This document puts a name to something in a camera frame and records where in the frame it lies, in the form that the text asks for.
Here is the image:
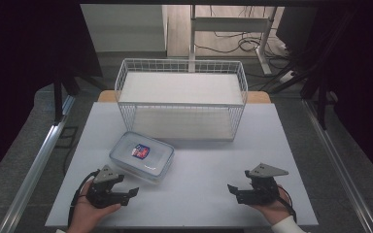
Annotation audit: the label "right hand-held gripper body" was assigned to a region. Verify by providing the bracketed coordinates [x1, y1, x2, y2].
[235, 162, 289, 206]

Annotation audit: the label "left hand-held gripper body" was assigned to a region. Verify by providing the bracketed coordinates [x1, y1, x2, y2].
[85, 164, 131, 210]

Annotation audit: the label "clear plastic lidded food container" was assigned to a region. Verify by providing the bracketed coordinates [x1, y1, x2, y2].
[109, 130, 176, 184]

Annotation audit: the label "white wire storage rack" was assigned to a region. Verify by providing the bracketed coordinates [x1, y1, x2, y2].
[114, 57, 250, 143]

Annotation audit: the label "person's right hand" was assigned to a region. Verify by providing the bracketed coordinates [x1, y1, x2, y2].
[252, 185, 295, 226]

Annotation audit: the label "person's left hand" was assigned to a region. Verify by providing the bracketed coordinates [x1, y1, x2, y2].
[65, 180, 122, 233]

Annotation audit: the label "wooden board under table top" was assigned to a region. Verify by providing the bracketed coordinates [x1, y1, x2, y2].
[96, 89, 272, 105]

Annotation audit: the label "white power strip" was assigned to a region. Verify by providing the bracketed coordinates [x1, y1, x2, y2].
[279, 70, 296, 84]

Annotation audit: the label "black metal stand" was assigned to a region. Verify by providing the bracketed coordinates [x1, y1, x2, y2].
[51, 48, 82, 127]
[268, 6, 360, 131]

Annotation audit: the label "dark curtain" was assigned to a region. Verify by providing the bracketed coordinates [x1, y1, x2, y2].
[300, 0, 373, 183]
[0, 0, 104, 190]

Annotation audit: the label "white cabinet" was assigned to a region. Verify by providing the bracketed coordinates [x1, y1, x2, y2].
[80, 3, 169, 53]

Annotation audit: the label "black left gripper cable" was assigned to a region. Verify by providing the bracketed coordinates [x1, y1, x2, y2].
[67, 169, 101, 228]

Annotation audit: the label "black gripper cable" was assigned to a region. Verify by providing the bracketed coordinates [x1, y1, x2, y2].
[275, 184, 298, 224]
[67, 169, 101, 228]

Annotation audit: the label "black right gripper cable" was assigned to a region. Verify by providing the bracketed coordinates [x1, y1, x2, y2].
[275, 184, 298, 224]

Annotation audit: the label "aluminium rail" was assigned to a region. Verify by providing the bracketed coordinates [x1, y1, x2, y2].
[0, 94, 77, 233]
[301, 98, 373, 233]

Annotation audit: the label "black floor cables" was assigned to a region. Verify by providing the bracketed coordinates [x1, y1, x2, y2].
[193, 5, 294, 91]

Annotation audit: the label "white metal desk frame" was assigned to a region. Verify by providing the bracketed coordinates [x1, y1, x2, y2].
[187, 4, 279, 76]

